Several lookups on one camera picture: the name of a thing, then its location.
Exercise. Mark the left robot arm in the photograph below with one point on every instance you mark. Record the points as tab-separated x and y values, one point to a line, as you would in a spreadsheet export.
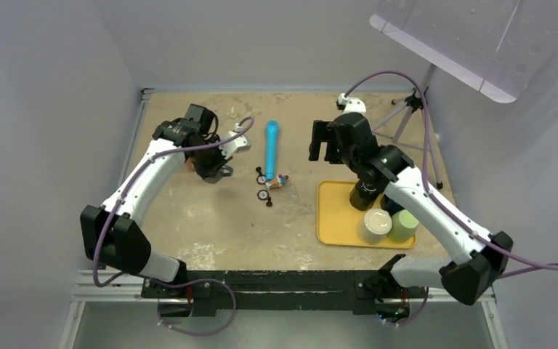
111	231

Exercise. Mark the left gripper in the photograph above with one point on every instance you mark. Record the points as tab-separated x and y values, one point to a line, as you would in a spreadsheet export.
211	170

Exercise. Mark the translucent perforated panel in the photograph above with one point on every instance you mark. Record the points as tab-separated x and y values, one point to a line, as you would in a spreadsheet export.
493	46

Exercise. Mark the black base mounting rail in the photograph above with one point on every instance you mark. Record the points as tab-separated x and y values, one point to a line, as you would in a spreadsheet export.
361	292

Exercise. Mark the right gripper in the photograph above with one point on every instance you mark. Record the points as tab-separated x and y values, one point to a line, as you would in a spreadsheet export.
325	132

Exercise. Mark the cream chess piece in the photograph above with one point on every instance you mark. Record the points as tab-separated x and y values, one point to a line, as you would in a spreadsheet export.
233	112

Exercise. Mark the light green ceramic mug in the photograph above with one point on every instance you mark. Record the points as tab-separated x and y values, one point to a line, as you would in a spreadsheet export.
404	226

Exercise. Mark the yellow plastic tray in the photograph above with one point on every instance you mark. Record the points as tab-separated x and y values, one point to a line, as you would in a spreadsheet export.
337	222

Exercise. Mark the dark blue ceramic mug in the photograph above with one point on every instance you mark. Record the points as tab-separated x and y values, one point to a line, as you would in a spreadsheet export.
390	206

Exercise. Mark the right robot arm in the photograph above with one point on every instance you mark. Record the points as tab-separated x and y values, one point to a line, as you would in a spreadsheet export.
476	256

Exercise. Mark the cream white ceramic mug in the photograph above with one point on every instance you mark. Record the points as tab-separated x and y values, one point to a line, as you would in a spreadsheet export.
374	227

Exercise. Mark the blue toy microphone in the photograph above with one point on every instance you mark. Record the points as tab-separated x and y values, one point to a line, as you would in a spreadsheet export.
271	132

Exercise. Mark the black ceramic mug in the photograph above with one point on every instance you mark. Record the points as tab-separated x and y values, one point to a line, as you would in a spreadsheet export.
363	196

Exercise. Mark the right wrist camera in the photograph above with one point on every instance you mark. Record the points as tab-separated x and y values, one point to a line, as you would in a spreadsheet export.
350	105

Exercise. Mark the pink ceramic mug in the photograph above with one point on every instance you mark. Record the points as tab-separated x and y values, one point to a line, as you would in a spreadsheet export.
189	165

